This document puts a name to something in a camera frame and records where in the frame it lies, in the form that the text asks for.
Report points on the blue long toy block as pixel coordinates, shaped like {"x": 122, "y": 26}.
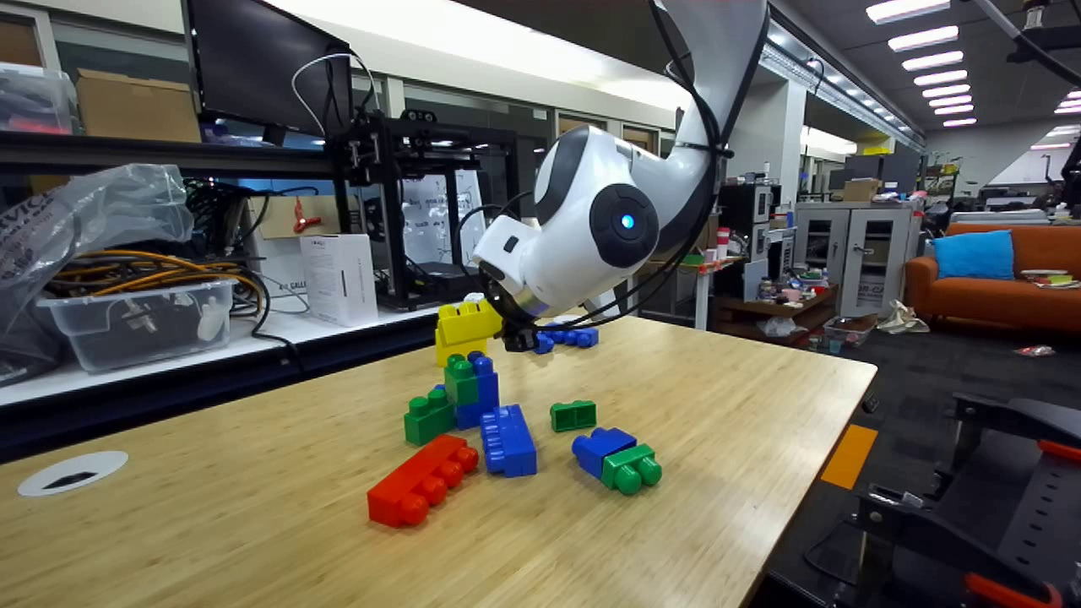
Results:
{"x": 568, "y": 335}
{"x": 508, "y": 439}

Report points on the black equipment stand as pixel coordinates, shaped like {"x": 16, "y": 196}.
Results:
{"x": 968, "y": 519}

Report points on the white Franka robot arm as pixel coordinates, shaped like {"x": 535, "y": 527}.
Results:
{"x": 585, "y": 232}

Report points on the grey glass door cabinet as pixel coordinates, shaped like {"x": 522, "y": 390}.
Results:
{"x": 848, "y": 255}

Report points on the brown cardboard box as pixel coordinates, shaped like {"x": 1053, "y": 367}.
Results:
{"x": 138, "y": 103}

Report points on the blue square toy block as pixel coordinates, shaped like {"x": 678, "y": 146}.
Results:
{"x": 488, "y": 393}

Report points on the blue small toy block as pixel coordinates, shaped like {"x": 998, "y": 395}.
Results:
{"x": 596, "y": 448}

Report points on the orange sofa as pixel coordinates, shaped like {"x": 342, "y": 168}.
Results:
{"x": 998, "y": 296}

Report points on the white cardboard box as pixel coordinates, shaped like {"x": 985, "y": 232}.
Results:
{"x": 335, "y": 273}

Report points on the orange floor tape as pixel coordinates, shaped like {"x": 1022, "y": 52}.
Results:
{"x": 848, "y": 458}

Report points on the black computer monitor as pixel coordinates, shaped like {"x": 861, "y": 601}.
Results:
{"x": 265, "y": 54}

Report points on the white round table grommet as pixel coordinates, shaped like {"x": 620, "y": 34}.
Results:
{"x": 72, "y": 475}

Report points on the green small toy block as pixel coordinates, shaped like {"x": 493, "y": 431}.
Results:
{"x": 631, "y": 468}
{"x": 573, "y": 412}

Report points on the red long toy block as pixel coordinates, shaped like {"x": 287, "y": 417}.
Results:
{"x": 423, "y": 481}

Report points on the clear plastic storage bin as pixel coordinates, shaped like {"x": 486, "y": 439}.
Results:
{"x": 140, "y": 325}

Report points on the blue cushion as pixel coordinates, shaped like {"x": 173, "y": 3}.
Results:
{"x": 976, "y": 255}

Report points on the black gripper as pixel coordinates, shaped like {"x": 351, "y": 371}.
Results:
{"x": 513, "y": 297}

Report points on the ceiling light panel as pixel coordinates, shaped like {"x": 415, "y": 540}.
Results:
{"x": 924, "y": 39}
{"x": 908, "y": 12}
{"x": 933, "y": 62}

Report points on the black frame 3D printer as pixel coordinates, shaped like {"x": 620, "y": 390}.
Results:
{"x": 418, "y": 202}

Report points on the yellow wide toy block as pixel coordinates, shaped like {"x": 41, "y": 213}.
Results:
{"x": 471, "y": 317}

